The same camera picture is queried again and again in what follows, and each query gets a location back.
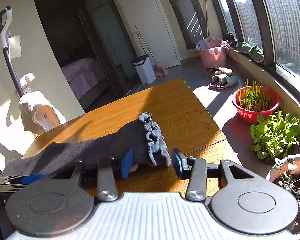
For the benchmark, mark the pink plastic bucket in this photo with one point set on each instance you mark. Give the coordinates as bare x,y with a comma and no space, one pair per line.
212,52

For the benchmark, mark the cream towel on chair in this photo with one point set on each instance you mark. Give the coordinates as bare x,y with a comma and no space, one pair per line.
38,115

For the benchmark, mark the broom handle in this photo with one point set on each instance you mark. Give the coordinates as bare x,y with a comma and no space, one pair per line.
140,34

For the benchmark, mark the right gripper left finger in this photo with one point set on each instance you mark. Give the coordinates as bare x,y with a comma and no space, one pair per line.
108,170

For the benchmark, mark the pink dustpan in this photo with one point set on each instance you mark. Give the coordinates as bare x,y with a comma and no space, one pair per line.
160,71

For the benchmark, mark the green potted plant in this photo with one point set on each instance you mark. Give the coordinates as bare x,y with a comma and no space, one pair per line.
244,47
256,54

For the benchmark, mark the green potted plant far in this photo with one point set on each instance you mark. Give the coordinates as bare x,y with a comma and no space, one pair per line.
244,47

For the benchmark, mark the green potted plant near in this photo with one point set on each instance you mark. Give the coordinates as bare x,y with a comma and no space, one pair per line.
256,54

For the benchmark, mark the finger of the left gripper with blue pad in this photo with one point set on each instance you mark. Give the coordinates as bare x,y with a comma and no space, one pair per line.
21,180

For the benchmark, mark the leafy green plant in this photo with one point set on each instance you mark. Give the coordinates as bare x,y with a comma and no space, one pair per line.
275,136

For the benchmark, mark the white trash bin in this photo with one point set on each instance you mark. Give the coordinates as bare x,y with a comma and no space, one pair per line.
144,69

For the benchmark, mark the dark grey knit pants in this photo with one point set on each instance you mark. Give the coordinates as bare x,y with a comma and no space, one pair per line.
142,135

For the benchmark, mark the pink bed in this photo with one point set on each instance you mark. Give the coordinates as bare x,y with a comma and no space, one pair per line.
82,75

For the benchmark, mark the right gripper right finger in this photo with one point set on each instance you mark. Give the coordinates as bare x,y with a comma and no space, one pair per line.
192,169

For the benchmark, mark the slippers on floor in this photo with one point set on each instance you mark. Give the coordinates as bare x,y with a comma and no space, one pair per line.
221,77

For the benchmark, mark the white pot with plant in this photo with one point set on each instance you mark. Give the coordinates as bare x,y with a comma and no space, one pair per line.
286,174

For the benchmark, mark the red basin with grass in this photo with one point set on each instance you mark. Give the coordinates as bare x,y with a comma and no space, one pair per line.
254,100

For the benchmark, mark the white black vacuum handle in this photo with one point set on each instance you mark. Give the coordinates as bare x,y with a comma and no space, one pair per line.
6,16

